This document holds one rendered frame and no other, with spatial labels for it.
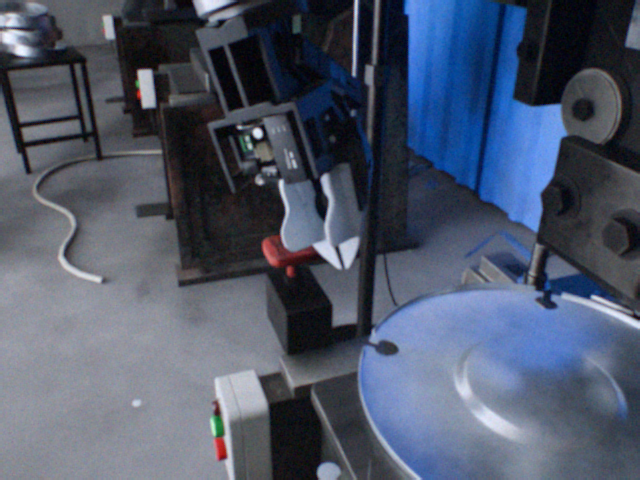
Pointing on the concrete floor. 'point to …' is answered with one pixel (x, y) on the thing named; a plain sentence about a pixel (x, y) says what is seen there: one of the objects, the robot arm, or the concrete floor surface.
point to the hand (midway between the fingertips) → (343, 249)
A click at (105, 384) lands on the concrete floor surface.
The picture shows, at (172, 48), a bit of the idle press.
